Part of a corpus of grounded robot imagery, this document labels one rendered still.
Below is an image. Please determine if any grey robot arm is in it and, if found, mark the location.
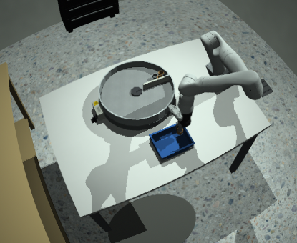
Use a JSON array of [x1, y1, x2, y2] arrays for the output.
[[178, 31, 263, 107]]

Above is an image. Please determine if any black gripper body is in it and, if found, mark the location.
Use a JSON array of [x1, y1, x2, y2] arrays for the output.
[[168, 101, 194, 127]]

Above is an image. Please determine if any blue open crate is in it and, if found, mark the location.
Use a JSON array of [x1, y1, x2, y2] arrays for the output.
[[149, 124, 194, 162]]

